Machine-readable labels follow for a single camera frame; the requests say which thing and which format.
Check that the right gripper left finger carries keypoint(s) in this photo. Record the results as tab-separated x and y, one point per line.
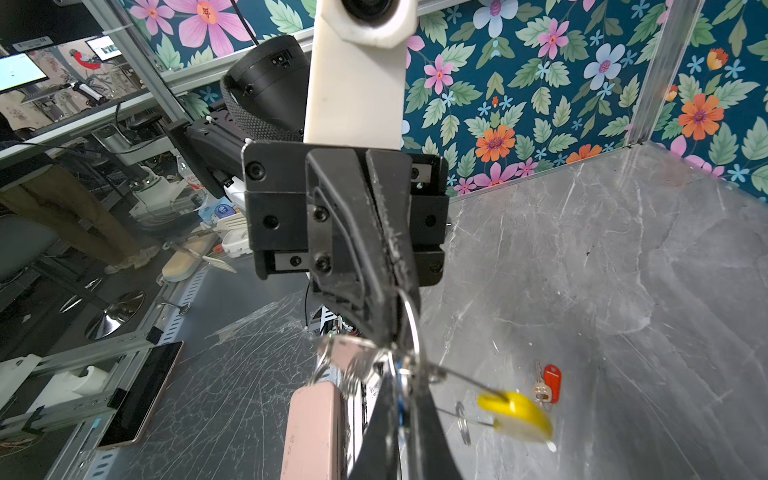
378	457

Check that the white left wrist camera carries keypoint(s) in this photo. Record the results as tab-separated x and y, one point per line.
357	73

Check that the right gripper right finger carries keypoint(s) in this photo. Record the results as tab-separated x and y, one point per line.
428	453

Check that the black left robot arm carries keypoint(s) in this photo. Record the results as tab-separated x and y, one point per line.
264	99

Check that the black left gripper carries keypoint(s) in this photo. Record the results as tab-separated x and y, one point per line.
311	208

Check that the black smartphone on bench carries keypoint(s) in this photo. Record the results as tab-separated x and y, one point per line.
139	403

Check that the pink box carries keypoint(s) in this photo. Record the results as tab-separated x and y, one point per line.
312	439

